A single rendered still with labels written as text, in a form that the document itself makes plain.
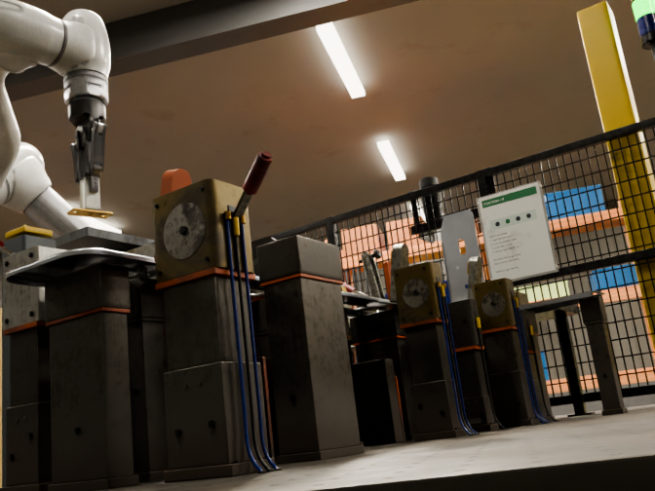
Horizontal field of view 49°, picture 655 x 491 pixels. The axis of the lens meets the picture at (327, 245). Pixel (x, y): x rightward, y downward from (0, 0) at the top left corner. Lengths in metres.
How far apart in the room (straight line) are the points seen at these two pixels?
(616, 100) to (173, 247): 1.83
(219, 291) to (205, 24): 4.30
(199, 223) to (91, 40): 0.80
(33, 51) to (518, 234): 1.57
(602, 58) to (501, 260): 0.73
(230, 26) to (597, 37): 2.97
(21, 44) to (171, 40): 3.65
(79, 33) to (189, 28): 3.55
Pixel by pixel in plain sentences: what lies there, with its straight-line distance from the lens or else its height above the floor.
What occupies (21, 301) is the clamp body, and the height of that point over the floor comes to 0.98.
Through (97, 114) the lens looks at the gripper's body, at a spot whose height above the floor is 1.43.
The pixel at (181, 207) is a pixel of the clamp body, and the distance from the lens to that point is 0.94.
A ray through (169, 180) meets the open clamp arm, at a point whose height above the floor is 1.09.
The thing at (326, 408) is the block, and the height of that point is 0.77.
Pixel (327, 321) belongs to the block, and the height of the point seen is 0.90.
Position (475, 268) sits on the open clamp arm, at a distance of 1.81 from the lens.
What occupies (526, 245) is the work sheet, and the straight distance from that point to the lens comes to 2.43.
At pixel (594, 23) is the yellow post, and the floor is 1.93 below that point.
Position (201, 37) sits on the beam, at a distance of 5.09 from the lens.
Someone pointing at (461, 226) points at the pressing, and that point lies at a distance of 2.22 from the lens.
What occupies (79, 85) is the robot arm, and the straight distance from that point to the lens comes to 1.60.
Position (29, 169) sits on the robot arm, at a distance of 2.10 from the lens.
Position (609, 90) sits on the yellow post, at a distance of 2.52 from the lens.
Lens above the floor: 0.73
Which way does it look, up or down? 15 degrees up
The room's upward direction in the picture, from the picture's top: 7 degrees counter-clockwise
